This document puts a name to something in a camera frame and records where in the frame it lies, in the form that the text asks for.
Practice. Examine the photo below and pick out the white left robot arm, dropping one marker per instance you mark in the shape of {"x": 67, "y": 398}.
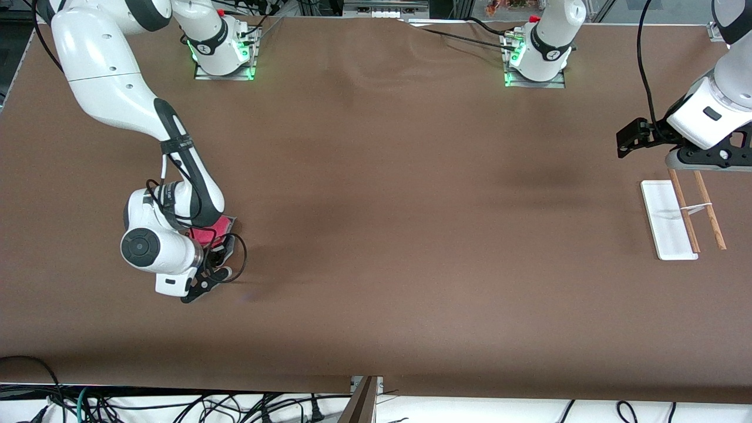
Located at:
{"x": 552, "y": 35}

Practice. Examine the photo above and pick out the grey metal post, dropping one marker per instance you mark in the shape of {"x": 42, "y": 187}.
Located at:
{"x": 359, "y": 405}

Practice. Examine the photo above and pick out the wooden chopsticks pair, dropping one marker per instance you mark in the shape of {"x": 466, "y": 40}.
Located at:
{"x": 664, "y": 217}

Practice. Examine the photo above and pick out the brown table cover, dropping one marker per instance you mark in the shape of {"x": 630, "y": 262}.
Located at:
{"x": 411, "y": 205}

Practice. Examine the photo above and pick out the pink towel with grey edge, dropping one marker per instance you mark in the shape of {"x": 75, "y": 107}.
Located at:
{"x": 205, "y": 237}

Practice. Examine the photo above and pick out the orange patterned object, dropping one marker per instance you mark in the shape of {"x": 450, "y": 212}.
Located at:
{"x": 511, "y": 7}

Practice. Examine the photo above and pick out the grey power strip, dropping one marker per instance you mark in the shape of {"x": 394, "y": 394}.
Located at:
{"x": 385, "y": 10}

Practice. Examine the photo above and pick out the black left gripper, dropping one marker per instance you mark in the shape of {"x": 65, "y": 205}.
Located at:
{"x": 657, "y": 133}

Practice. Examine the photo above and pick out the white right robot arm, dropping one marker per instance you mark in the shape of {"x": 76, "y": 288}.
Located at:
{"x": 100, "y": 70}

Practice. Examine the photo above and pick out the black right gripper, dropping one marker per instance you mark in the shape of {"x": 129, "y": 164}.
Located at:
{"x": 214, "y": 257}

